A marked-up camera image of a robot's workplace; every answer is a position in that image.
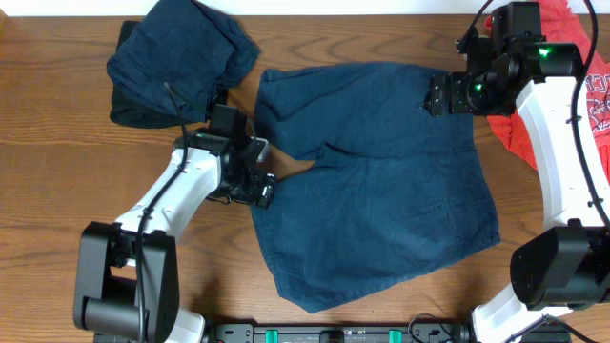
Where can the navy blue shorts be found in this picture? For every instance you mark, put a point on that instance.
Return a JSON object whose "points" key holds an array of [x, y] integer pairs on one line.
{"points": [[178, 57], [392, 193]]}

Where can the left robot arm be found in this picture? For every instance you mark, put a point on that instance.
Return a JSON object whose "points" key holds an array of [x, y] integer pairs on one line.
{"points": [[126, 283]]}

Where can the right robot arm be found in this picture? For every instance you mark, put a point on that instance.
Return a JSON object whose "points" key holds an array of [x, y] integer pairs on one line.
{"points": [[516, 70]]}

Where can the red printed t-shirt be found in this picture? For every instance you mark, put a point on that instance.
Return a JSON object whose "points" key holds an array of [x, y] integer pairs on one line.
{"points": [[560, 24]]}

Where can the folded navy blue shorts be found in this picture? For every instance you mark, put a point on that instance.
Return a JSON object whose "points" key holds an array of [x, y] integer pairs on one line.
{"points": [[178, 57]]}

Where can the folded black garment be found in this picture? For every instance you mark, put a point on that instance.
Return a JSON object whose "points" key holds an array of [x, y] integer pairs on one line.
{"points": [[128, 113]]}

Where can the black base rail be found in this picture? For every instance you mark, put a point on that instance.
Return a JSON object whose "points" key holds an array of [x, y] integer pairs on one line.
{"points": [[418, 331]]}

